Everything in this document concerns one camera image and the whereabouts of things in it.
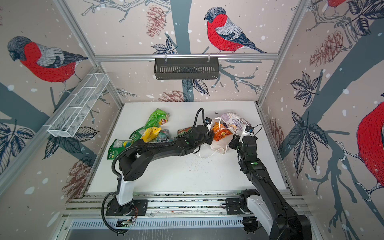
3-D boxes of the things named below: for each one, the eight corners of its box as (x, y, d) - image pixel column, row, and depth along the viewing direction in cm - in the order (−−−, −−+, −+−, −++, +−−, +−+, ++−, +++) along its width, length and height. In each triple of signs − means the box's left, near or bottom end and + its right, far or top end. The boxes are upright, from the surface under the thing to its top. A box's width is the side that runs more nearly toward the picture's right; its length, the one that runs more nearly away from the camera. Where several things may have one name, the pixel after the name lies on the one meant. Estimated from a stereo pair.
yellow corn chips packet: (143, 142, 99) (139, 135, 92) (155, 130, 105) (152, 123, 98) (152, 148, 96) (149, 140, 89) (163, 135, 103) (161, 127, 95)
